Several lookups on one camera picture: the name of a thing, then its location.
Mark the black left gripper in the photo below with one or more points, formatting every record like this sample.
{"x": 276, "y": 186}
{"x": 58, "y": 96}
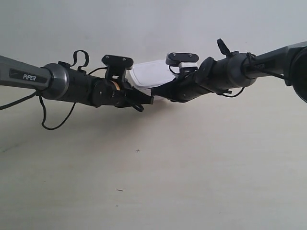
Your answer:
{"x": 107, "y": 92}

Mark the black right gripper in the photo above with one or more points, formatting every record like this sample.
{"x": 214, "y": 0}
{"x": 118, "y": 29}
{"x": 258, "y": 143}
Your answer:
{"x": 182, "y": 89}

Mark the white lidded plastic container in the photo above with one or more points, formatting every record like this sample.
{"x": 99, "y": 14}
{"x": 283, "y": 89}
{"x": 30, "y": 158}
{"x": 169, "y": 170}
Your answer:
{"x": 147, "y": 75}

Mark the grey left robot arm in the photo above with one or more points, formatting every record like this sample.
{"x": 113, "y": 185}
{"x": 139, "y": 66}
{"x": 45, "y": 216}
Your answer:
{"x": 59, "y": 82}

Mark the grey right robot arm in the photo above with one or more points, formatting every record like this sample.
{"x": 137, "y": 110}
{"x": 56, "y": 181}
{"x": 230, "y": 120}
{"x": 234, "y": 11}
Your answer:
{"x": 239, "y": 70}

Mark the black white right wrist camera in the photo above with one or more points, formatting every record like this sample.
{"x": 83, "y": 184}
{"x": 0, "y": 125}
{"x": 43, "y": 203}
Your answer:
{"x": 181, "y": 63}

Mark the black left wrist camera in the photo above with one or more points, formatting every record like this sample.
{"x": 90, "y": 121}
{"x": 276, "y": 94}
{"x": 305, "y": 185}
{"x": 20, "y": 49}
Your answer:
{"x": 116, "y": 67}

